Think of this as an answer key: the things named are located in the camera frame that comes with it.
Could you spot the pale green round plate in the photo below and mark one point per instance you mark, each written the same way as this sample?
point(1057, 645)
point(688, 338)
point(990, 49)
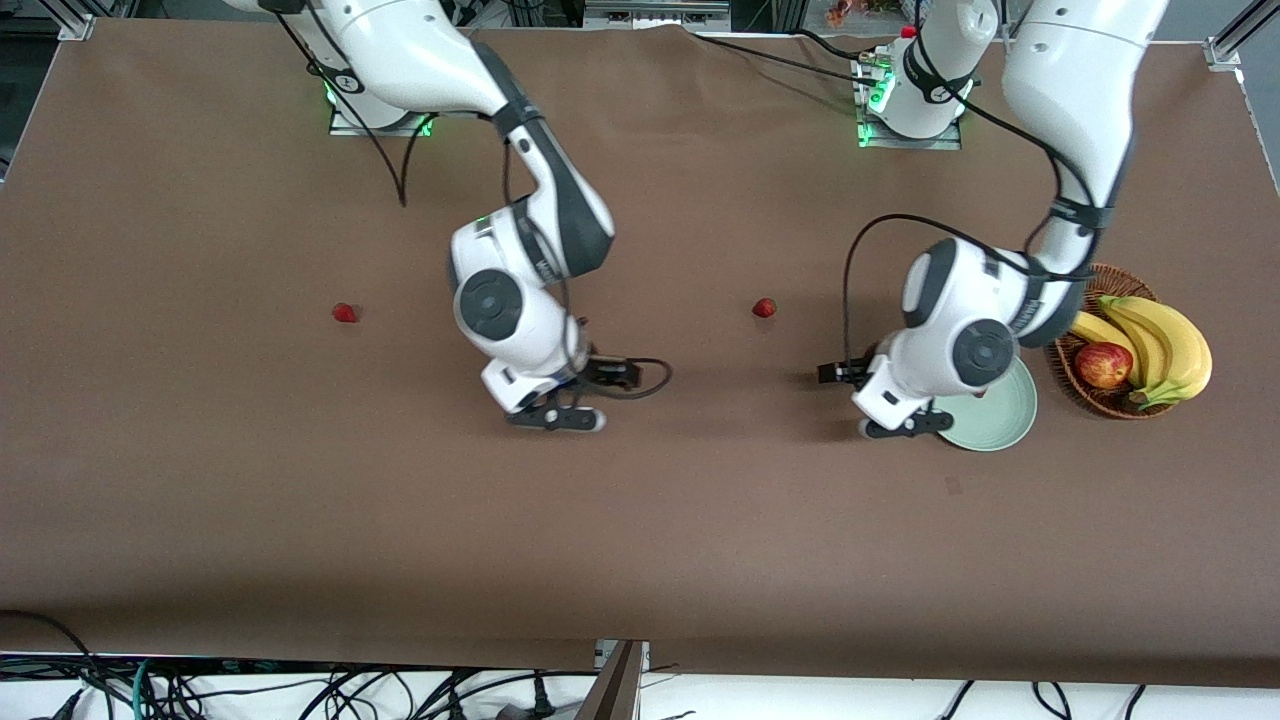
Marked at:
point(1005, 420)

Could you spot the black power plug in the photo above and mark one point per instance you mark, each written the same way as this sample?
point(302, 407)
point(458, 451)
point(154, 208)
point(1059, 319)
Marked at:
point(543, 700)

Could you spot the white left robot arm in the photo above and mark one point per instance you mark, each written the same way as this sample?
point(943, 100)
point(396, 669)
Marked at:
point(1080, 70)

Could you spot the red apple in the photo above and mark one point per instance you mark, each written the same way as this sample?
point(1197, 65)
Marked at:
point(1103, 365)

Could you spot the grey metal rail unit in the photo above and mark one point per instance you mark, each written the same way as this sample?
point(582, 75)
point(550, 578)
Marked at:
point(650, 15)

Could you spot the aluminium frame profile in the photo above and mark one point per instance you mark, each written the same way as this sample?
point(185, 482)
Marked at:
point(1225, 50)
point(75, 25)

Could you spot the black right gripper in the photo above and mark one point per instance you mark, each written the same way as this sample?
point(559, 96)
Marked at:
point(604, 372)

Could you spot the brown wicker basket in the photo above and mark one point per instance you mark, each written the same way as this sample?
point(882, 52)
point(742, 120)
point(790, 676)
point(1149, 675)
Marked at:
point(1125, 282)

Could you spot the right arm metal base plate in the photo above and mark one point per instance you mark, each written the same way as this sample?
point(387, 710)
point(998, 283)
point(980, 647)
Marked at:
point(345, 129)

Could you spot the yellow banana bunch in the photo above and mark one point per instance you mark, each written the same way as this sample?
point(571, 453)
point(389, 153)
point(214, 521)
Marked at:
point(1175, 345)

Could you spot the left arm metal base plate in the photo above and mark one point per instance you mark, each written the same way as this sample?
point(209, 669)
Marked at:
point(910, 143)

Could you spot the small orange red clutter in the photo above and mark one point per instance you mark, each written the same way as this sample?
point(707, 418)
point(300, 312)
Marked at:
point(840, 12)

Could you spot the large table cover sheet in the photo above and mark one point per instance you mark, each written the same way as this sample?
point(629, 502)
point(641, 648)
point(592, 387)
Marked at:
point(640, 500)

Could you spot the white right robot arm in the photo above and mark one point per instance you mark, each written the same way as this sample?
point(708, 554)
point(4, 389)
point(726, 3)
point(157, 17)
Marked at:
point(420, 50)

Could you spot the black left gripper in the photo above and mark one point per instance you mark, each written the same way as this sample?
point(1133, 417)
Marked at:
point(851, 372)

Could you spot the brown metal post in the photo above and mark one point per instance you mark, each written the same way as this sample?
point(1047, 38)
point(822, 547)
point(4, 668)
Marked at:
point(615, 690)

